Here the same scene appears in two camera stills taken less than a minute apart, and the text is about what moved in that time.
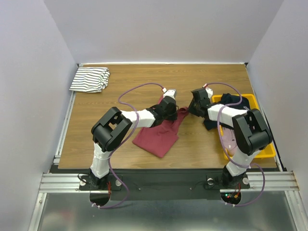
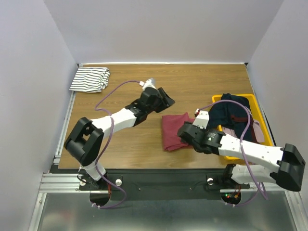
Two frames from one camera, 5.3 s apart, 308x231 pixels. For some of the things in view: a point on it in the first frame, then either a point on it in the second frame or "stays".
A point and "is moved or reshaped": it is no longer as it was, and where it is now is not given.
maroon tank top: (159, 138) is moved or reshaped
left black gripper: (174, 115) to (166, 101)
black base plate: (126, 185) stays
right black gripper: (192, 109) to (184, 131)
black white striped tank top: (90, 80) stays
